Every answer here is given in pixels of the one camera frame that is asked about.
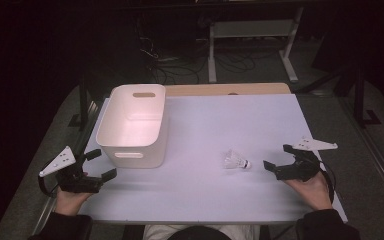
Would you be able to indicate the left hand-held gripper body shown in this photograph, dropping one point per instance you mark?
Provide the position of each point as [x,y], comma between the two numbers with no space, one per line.
[76,183]

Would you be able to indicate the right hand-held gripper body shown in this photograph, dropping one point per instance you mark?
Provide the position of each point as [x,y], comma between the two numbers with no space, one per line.
[300,169]

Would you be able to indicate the white feather shuttlecock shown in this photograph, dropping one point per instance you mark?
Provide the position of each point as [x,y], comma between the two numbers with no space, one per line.
[235,160]

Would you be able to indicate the white plastic storage bin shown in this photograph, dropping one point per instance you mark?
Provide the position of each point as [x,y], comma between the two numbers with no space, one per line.
[131,133]

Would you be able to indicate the person's left hand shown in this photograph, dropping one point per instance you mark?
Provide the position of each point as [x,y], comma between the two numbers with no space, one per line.
[69,201]

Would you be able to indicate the person's right hand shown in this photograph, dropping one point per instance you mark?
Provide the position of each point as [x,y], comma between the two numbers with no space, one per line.
[311,191]

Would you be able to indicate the black metal stand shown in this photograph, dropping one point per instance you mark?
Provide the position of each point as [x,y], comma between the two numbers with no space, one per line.
[84,103]
[360,100]

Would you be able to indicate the white table board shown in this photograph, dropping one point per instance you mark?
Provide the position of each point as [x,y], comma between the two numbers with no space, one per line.
[206,133]

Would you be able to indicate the wooden table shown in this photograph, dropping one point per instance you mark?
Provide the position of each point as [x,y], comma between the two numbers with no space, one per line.
[226,89]

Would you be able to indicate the person's torso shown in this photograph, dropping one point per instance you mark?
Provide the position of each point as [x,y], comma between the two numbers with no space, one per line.
[196,233]

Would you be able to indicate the aluminium floor rail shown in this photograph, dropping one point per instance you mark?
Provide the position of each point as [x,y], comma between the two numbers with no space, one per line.
[376,156]

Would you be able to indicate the white metal desk frame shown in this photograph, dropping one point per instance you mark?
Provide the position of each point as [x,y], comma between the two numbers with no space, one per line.
[253,28]

